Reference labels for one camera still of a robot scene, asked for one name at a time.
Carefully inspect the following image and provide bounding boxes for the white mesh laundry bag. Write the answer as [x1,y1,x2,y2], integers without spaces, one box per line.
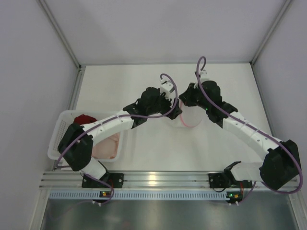
[167,100,202,128]

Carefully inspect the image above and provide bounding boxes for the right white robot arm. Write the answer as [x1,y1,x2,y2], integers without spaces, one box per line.
[179,80,301,190]

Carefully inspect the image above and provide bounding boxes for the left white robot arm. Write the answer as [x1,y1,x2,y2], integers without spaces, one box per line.
[58,83,182,188]

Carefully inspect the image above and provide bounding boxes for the red bra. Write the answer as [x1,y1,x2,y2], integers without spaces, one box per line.
[73,114,97,125]

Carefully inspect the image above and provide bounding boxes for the white plastic laundry basket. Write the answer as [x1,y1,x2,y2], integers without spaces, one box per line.
[47,110,127,162]

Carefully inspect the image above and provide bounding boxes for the pink garment in basket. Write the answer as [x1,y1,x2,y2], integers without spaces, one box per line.
[92,133,120,160]

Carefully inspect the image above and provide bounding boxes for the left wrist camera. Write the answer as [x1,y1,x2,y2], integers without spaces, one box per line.
[160,81,175,100]

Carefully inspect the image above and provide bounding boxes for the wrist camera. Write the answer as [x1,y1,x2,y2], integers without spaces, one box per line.
[195,70,210,82]
[160,81,175,100]

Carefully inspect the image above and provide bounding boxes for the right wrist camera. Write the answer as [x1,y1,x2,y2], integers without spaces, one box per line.
[195,70,210,82]

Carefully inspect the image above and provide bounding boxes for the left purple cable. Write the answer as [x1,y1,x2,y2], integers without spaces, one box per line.
[55,73,178,207]

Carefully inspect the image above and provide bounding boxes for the aluminium mounting rail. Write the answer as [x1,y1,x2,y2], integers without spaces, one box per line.
[39,171,212,190]

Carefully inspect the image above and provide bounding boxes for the right aluminium frame post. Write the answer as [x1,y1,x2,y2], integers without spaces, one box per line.
[249,0,294,67]

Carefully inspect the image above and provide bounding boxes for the aluminium frame post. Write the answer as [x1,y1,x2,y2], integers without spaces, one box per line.
[249,0,294,67]
[36,0,82,69]

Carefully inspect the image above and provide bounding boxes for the white slotted cable duct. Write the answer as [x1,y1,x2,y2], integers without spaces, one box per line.
[47,191,243,200]

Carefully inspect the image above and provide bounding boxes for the left aluminium frame post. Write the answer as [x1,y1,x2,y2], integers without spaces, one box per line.
[36,0,82,69]

